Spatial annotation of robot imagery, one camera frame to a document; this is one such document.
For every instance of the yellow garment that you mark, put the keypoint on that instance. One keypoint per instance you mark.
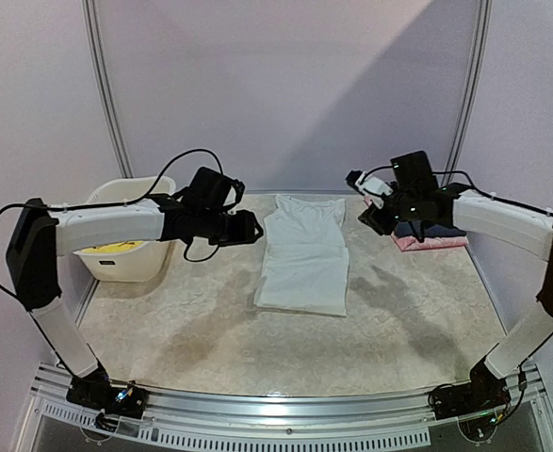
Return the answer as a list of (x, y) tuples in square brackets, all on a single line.
[(118, 247)]

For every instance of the front aluminium rail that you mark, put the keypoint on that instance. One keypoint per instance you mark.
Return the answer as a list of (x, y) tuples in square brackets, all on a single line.
[(186, 421)]

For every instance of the right aluminium frame post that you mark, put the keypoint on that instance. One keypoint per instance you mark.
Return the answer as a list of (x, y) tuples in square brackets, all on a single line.
[(471, 84)]

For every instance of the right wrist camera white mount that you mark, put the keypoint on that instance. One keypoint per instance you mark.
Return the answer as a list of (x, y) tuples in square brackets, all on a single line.
[(373, 189)]

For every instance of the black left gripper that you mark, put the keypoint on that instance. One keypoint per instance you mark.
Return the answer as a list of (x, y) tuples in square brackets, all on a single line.
[(245, 230)]

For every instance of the folded navy blue garment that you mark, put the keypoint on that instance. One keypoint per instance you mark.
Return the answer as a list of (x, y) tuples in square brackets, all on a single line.
[(406, 229)]

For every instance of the folded pink garment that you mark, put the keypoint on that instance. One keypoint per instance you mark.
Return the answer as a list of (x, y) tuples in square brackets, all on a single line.
[(431, 242)]

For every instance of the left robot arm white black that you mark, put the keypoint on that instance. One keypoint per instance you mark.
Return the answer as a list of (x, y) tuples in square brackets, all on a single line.
[(205, 209)]

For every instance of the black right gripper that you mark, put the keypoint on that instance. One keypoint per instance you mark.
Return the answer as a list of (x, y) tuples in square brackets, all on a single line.
[(381, 217)]

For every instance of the white t-shirt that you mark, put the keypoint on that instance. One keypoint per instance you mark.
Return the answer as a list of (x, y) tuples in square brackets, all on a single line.
[(306, 263)]

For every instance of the left aluminium frame post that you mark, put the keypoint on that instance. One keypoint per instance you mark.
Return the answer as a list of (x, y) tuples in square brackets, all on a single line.
[(98, 60)]

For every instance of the white plastic laundry basket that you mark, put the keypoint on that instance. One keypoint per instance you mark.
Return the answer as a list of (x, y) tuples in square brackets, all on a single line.
[(134, 266)]

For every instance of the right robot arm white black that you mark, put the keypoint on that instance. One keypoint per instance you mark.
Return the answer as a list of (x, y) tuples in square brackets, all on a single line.
[(408, 191)]

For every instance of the aluminium frame post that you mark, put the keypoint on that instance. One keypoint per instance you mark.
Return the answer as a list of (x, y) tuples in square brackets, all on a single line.
[(98, 60), (471, 84)]

